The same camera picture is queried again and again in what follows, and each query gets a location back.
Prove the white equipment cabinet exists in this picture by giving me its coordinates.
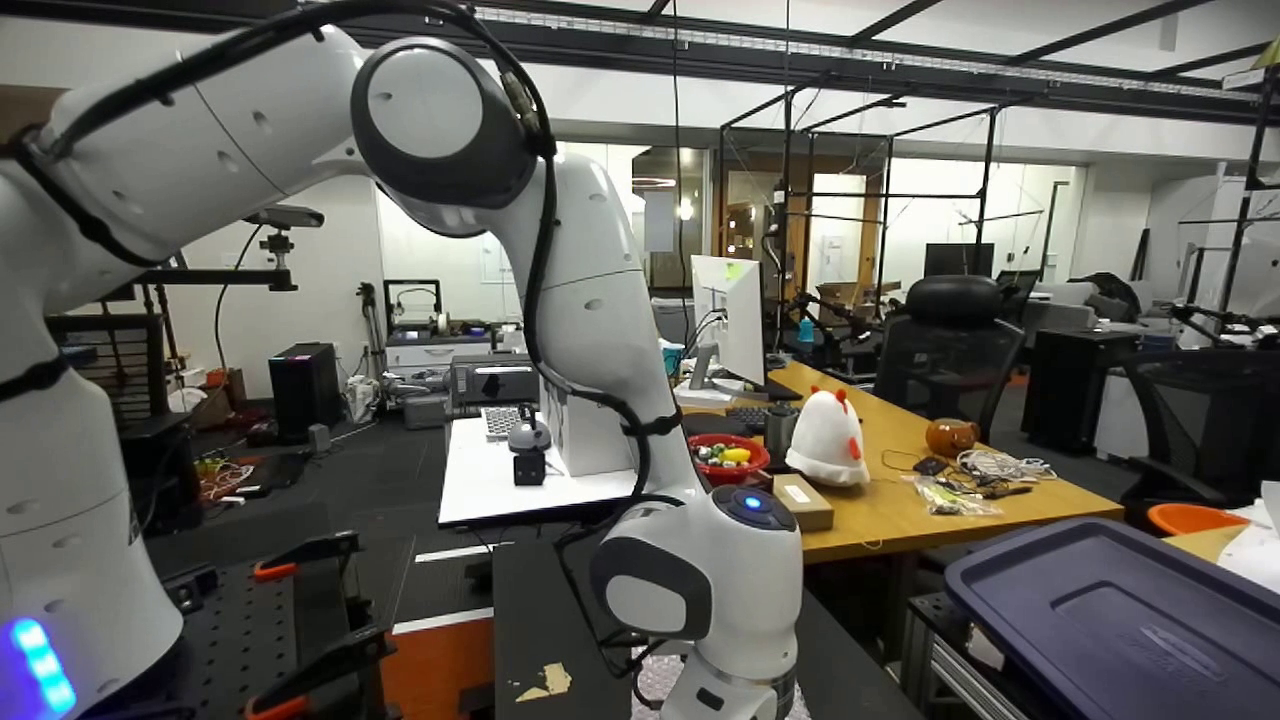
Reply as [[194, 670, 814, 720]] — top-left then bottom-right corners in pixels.
[[687, 254, 767, 391]]

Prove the red bowl with items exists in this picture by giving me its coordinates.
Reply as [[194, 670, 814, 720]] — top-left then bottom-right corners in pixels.
[[687, 430, 774, 493]]

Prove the grey machine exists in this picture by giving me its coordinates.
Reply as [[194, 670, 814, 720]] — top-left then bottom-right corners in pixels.
[[449, 349, 541, 412]]

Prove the black joystick controller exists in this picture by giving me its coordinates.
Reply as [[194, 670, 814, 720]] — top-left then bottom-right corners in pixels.
[[509, 412, 550, 489]]

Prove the white plastic bag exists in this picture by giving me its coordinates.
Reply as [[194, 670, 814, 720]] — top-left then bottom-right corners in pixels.
[[780, 383, 870, 493]]

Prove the white table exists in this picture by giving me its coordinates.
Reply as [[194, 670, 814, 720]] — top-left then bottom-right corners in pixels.
[[437, 412, 642, 530]]

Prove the small tan box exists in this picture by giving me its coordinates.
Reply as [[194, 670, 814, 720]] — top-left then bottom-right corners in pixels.
[[772, 474, 836, 538]]

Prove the wooden desk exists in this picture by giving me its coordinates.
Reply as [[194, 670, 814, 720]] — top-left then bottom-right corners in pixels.
[[764, 358, 1124, 563]]

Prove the black office chair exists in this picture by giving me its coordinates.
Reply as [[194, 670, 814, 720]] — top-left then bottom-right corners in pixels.
[[870, 273, 1030, 432]]

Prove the orange ball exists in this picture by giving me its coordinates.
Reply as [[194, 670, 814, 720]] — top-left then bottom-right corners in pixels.
[[924, 416, 982, 460]]

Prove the black computer tower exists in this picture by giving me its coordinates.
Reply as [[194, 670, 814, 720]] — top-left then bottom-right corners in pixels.
[[266, 339, 347, 436]]

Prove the clutter of small parts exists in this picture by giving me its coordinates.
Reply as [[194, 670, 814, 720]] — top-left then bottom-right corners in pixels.
[[913, 444, 1056, 520]]

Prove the black bin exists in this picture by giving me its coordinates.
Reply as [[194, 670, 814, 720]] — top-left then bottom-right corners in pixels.
[[1025, 326, 1134, 458]]

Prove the dark blue bin lid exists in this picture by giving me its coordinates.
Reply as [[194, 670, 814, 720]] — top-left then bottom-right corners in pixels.
[[941, 515, 1280, 720]]

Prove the orange bowl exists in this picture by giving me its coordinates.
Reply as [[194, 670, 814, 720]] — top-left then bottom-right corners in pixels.
[[1144, 499, 1251, 540]]

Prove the black camera on stand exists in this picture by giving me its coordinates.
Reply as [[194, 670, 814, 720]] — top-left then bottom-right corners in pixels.
[[240, 202, 326, 234]]

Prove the black clamp orange handle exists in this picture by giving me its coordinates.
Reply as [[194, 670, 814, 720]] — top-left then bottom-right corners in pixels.
[[251, 530, 363, 588], [244, 626, 396, 720]]

